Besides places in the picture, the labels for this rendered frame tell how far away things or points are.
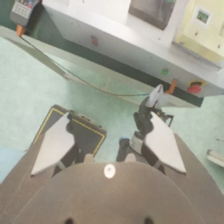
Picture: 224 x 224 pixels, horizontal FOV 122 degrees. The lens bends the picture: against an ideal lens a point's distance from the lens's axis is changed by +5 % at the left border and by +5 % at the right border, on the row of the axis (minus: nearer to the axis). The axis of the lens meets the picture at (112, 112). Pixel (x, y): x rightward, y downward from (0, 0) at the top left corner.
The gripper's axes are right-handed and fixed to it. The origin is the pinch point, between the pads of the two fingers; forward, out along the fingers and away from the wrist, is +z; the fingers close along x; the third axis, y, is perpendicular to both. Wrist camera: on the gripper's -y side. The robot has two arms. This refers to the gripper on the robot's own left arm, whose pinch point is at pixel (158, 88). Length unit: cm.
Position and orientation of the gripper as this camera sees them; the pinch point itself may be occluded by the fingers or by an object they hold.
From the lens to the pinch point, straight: 33.5
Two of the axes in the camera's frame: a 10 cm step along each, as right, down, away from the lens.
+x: -9.4, -3.3, -0.9
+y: 0.7, 0.7, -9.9
